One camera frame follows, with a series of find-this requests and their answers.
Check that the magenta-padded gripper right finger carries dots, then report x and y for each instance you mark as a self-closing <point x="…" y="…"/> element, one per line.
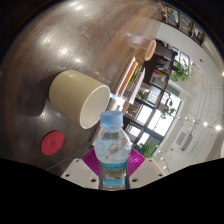
<point x="146" y="172"/>

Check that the potted plant in white pot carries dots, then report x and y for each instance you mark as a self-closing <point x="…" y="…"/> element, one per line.
<point x="168" y="109"/>

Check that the tall bookshelf with books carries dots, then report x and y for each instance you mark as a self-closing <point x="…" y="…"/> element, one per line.
<point x="181" y="21"/>

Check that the stack of books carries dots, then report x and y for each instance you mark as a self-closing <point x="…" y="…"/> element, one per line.
<point x="131" y="78"/>

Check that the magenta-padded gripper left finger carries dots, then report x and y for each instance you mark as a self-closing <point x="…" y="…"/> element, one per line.
<point x="79" y="172"/>

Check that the ceiling lights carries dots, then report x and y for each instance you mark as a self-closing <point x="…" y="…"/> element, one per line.
<point x="218" y="127"/>

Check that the small bushy potted plant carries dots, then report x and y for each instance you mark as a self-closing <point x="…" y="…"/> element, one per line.
<point x="180" y="72"/>

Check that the clear water bottle blue cap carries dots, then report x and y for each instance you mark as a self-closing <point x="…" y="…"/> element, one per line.
<point x="112" y="153"/>

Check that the cream ceramic cup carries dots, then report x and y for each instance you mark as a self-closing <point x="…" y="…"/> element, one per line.
<point x="73" y="95"/>

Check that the low black shelf unit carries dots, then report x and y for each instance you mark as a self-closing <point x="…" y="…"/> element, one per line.
<point x="156" y="96"/>

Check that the flat round red coaster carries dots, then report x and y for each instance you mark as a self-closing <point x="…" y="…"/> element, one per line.
<point x="52" y="142"/>

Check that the ceiling air conditioner unit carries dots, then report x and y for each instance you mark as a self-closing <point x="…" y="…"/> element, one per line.
<point x="182" y="140"/>

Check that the large potted plant dark pot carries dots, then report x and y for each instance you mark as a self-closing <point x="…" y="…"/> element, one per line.
<point x="147" y="149"/>

